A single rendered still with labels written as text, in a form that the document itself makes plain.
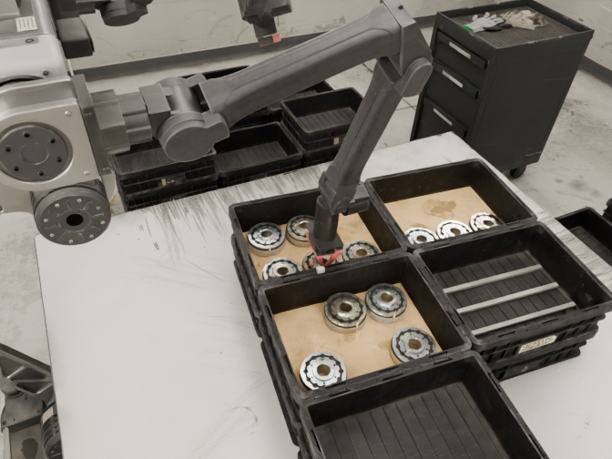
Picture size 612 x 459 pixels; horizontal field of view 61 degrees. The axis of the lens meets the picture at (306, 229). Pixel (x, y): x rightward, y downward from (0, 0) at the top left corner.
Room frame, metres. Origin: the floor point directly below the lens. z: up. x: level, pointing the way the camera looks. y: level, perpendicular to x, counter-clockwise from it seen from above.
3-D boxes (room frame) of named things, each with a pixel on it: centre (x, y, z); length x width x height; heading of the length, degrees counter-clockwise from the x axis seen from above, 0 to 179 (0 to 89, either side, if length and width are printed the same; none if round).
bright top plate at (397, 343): (0.68, -0.26, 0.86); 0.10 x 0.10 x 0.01
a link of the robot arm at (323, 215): (0.92, -0.05, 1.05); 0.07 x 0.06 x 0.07; 118
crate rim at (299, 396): (0.70, -0.13, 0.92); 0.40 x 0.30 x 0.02; 111
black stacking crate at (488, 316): (0.85, -0.51, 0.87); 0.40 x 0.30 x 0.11; 111
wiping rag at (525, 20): (2.65, -1.03, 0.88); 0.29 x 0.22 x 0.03; 117
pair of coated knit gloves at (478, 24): (2.57, -0.81, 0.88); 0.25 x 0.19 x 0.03; 117
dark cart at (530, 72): (2.55, -0.95, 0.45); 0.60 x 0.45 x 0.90; 117
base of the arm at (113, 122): (0.62, 0.28, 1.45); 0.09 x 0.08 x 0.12; 27
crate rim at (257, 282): (0.98, -0.02, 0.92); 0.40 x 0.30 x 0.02; 111
